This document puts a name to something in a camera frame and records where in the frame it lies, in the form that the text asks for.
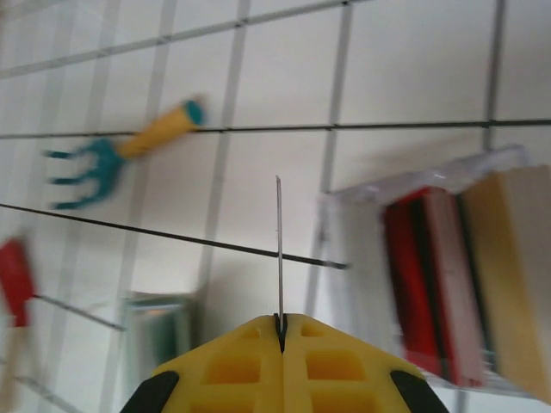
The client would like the gold credit card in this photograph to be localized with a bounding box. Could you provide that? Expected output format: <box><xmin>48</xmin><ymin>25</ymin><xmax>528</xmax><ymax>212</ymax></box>
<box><xmin>455</xmin><ymin>165</ymin><xmax>551</xmax><ymax>405</ymax></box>

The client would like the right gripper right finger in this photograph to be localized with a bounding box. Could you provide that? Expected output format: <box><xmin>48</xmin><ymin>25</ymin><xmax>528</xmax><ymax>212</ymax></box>
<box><xmin>282</xmin><ymin>312</ymin><xmax>449</xmax><ymax>413</ymax></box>

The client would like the thin credit card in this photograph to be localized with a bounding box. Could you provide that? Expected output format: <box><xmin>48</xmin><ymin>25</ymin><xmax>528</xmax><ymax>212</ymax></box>
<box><xmin>274</xmin><ymin>174</ymin><xmax>286</xmax><ymax>341</ymax></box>

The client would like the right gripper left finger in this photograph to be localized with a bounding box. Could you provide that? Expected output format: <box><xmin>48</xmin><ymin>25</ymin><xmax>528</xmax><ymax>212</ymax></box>
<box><xmin>122</xmin><ymin>313</ymin><xmax>284</xmax><ymax>413</ymax></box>

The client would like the teal rake yellow handle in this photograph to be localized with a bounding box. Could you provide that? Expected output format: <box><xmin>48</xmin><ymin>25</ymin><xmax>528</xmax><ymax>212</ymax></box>
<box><xmin>42</xmin><ymin>96</ymin><xmax>208</xmax><ymax>212</ymax></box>

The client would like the clear plastic card box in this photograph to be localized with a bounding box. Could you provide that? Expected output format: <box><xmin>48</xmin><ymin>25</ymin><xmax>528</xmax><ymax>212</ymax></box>
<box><xmin>313</xmin><ymin>144</ymin><xmax>551</xmax><ymax>405</ymax></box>

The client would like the red credit card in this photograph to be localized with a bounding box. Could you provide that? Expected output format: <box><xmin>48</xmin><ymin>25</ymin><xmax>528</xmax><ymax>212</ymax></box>
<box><xmin>381</xmin><ymin>187</ymin><xmax>487</xmax><ymax>387</ymax></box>

